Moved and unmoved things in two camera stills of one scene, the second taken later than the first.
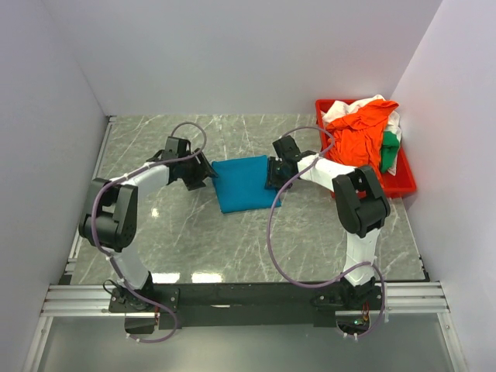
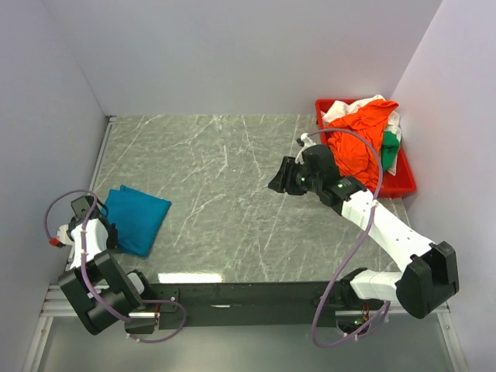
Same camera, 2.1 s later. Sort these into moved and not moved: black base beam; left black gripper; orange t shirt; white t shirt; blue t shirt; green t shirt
Moved: left black gripper; blue t shirt
Not moved: white t shirt; orange t shirt; green t shirt; black base beam
